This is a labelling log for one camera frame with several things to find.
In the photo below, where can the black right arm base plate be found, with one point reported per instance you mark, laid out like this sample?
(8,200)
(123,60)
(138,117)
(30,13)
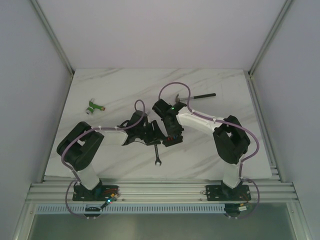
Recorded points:
(215,193)

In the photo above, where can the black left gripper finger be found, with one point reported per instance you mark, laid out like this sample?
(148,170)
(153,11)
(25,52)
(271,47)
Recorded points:
(153,142)
(157,133)

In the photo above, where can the silver open-end wrench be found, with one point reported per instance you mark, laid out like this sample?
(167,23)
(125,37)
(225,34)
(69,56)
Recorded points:
(157,162)

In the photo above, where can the black fuse box base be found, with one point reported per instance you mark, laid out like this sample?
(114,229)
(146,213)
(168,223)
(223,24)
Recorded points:
(178,140)

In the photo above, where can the white slotted cable duct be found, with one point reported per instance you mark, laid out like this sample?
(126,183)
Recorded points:
(132,208)

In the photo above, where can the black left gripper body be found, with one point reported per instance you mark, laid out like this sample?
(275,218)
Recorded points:
(155,130)

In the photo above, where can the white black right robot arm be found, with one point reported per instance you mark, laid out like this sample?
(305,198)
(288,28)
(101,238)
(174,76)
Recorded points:
(231,141)

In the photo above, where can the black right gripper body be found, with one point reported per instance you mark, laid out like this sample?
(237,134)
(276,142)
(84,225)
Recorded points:
(173,129)

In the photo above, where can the claw hammer black handle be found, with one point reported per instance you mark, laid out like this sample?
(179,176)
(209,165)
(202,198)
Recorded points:
(182,99)

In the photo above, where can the green white connector plug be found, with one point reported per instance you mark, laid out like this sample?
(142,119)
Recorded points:
(92,106)

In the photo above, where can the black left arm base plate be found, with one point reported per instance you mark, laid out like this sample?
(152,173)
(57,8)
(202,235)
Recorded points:
(98,194)

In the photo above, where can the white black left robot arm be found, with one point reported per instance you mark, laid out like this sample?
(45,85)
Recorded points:
(78,148)

